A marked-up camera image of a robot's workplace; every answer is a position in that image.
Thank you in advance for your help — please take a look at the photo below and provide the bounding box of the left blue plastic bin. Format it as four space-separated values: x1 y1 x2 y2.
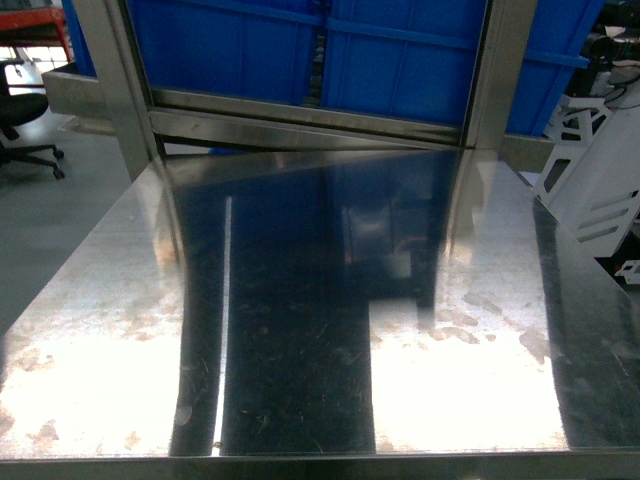
62 1 323 113

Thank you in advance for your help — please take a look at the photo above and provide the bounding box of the blue plastic bin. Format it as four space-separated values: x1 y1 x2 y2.
62 1 323 113
321 1 604 137

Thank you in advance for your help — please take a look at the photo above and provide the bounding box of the right blue plastic bin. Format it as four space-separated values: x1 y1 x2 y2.
321 1 604 137

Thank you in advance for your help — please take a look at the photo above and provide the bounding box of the black office chair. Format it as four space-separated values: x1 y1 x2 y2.
1 59 65 180

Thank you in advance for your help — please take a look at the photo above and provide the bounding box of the stainless steel rack frame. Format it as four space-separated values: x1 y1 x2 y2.
43 1 537 179

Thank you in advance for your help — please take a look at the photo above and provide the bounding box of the white perforated metal bracket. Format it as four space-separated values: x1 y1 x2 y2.
534 79 639 259

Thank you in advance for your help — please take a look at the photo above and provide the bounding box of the red metal table frame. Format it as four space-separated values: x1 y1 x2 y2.
1 6 75 63

